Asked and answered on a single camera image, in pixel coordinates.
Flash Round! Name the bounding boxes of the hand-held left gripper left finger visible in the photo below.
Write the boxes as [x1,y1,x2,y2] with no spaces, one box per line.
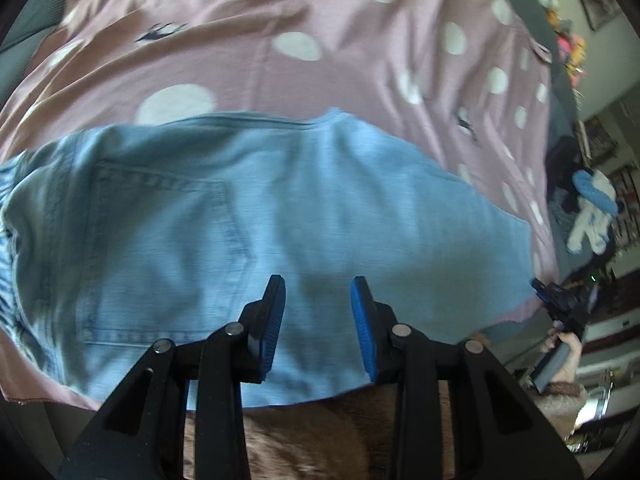
[59,274,287,480]

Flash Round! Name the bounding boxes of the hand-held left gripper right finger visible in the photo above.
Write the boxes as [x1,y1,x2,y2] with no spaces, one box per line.
[350,275,584,480]

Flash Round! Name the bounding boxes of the light blue denim pants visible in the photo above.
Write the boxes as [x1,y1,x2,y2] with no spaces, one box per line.
[0,109,533,410]

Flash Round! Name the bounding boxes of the person's right forearm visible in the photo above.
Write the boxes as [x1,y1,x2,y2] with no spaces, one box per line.
[531,381,590,438]

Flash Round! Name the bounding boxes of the person's right hand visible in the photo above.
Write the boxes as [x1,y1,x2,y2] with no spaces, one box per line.
[544,331,584,387]

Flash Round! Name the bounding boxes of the blue and white plush toy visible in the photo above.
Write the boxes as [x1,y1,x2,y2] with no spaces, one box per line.
[566,169,623,256]

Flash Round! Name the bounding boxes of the brown fluffy clothing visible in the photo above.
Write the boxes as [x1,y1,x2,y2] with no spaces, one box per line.
[182,380,457,480]

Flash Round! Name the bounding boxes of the pile of stuffed toys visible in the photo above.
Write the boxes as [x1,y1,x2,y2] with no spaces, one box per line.
[530,0,591,81]

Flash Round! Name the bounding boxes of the pink polka dot bedsheet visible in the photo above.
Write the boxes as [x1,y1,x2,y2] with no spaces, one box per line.
[0,0,561,406]

